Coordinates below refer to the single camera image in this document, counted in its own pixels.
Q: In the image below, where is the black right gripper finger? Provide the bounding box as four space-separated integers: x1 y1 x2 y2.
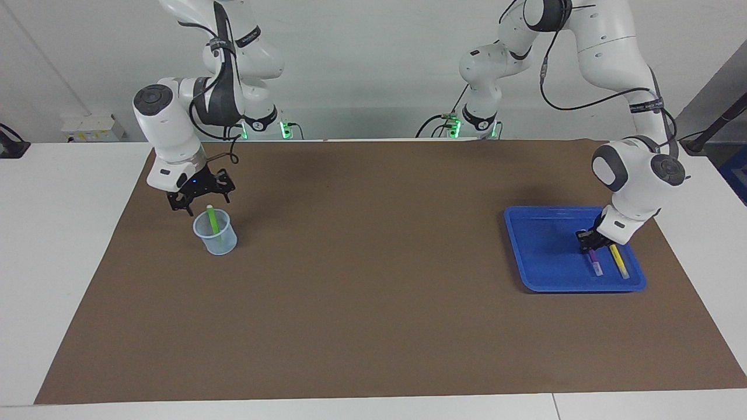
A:
167 191 194 217
211 168 236 204

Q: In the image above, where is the yellow pen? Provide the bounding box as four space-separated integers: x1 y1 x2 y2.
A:
609 244 631 279

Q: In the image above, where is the green pen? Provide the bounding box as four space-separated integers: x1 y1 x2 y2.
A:
206 204 223 243

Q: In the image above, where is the blue plastic tray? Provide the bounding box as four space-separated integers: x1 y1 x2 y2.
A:
504 205 647 293

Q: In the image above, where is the clear plastic cup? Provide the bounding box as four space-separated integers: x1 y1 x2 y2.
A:
193 210 238 256

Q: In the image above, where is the white socket box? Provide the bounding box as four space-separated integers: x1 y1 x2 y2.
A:
61 114 126 143

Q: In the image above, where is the black stand leg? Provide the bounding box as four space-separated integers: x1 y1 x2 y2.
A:
680 93 747 156

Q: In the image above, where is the blue crate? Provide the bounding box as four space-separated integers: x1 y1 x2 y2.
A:
717 145 747 206

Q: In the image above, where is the black clamp base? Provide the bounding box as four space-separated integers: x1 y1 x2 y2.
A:
0 123 31 159

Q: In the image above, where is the brown table mat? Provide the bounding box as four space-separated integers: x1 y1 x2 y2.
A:
34 139 747 405

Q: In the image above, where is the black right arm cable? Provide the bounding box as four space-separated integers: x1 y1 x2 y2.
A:
187 0 243 165

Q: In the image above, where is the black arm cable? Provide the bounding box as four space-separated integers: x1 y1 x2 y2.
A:
499 0 680 161
187 0 243 165

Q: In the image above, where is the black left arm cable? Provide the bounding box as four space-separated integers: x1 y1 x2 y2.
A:
499 0 680 161

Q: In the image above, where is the black base cable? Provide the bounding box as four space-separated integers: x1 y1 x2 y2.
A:
416 90 470 139

